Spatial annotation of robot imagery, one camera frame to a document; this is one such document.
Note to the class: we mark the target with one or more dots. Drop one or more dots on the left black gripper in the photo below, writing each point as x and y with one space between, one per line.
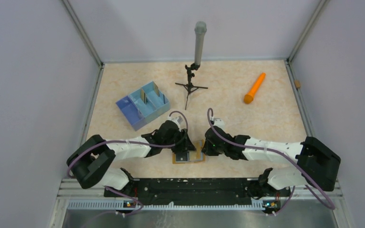
185 145

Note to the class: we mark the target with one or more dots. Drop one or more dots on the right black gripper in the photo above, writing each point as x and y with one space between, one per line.
207 151

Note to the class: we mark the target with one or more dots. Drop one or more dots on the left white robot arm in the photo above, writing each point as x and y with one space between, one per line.
92 163

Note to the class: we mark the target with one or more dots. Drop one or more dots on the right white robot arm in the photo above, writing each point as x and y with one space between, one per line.
306 163

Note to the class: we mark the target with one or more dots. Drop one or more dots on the card in organizer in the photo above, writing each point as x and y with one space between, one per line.
156 89
143 96

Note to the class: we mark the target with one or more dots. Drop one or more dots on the blue compartment organizer box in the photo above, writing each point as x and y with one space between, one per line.
139 114

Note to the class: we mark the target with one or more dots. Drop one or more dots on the black tripod stand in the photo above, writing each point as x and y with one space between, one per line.
189 87

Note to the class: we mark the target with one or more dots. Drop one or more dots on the orange marker pen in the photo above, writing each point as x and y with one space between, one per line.
249 96

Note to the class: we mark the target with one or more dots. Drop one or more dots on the small wooden block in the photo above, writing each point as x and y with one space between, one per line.
297 84

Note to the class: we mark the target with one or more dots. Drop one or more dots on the grey microphone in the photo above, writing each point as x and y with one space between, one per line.
200 31

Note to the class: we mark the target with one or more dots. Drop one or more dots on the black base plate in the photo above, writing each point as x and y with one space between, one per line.
200 191

